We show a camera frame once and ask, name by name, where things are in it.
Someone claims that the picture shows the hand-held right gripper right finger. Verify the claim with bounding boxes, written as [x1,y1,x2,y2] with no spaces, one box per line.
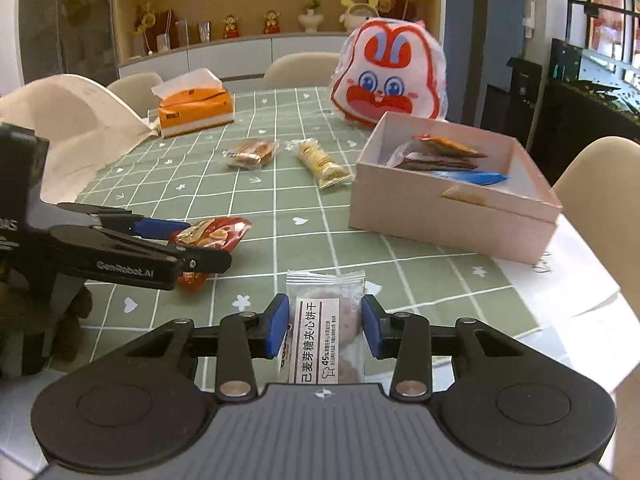
[361,294,522,404]

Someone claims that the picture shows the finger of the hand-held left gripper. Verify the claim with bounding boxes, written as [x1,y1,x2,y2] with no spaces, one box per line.
[57,202,192,242]
[49,224,234,275]

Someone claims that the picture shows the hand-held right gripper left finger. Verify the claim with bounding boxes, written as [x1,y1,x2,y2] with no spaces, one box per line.
[127,294,291,404]

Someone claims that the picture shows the red snack packet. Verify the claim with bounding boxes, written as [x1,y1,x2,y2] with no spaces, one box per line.
[169,216,253,294]

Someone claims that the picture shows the white biscuit packet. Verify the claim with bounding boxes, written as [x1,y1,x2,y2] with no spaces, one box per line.
[276,270,367,387]

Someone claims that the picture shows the pink cardboard box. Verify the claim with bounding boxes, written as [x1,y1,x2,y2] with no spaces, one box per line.
[348,111,564,266]

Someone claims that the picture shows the person's left hand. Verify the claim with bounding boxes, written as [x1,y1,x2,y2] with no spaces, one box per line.
[0,280,95,379]

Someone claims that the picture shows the green checked tablecloth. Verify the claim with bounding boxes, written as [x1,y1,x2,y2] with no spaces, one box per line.
[42,85,542,392]

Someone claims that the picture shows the beige chair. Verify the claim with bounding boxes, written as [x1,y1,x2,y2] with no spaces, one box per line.
[107,72,164,117]
[552,136,640,282]
[0,74,157,202]
[262,52,342,89]

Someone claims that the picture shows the brown bread packet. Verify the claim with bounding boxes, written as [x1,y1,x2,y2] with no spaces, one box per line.
[223,137,280,171]

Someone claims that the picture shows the orange tissue box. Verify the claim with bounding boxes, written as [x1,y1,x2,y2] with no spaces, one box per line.
[151,68,236,140]

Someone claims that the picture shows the yellow cracker packet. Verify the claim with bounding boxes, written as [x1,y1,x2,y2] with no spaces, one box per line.
[284,139,354,191]

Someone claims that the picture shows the dark brown snack packet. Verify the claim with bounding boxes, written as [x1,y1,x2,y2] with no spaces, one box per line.
[395,152,482,171]

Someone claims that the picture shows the dark glass cabinet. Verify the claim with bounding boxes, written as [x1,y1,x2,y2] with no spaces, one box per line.
[19,0,121,87]

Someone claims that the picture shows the blue snack packet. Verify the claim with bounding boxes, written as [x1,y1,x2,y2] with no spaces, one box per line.
[430,169,511,186]

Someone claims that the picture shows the orange snack packet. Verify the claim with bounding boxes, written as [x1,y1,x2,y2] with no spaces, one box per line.
[411,133,489,160]

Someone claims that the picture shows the gold ornament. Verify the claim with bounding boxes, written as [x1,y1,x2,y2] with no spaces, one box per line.
[132,4,156,56]

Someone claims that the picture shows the white vase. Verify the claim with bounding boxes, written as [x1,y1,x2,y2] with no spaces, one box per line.
[298,0,322,33]

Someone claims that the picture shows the red white rabbit bag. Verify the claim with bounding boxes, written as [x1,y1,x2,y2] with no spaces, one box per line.
[328,17,448,129]

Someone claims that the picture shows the black tank cabinet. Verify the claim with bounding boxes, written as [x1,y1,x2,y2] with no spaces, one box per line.
[530,80,640,187]

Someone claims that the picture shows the black floor appliance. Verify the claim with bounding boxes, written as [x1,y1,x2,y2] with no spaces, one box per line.
[482,57,544,142]

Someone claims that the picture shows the white plush toy yellow horns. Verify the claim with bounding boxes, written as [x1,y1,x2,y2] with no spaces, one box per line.
[340,0,382,34]

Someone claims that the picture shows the brown plush toy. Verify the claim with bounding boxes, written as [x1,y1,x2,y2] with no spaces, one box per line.
[365,0,422,21]

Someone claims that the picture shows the glass fish tank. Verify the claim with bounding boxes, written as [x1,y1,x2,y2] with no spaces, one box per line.
[550,0,640,122]

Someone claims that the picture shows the wooden wall shelf cabinet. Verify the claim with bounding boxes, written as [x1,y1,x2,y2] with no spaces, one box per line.
[112,0,444,82]

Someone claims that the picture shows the large red wall picture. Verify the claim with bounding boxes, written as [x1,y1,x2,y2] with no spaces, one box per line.
[586,0,626,57]

